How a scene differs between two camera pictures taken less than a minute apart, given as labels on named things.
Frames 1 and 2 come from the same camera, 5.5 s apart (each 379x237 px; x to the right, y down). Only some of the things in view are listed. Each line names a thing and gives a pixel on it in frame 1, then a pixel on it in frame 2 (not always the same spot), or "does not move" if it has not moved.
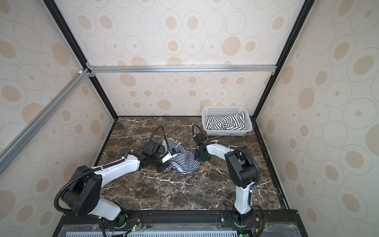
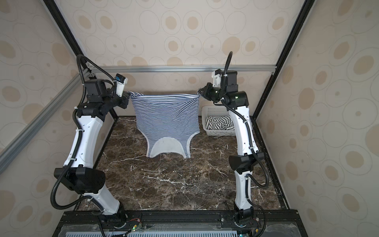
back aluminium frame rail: [92, 69] does not move
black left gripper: [165, 165] → [126, 96]
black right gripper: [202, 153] → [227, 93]
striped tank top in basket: [228, 122] does not move
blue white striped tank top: [185, 162] → [167, 119]
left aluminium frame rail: [20, 139] does not move
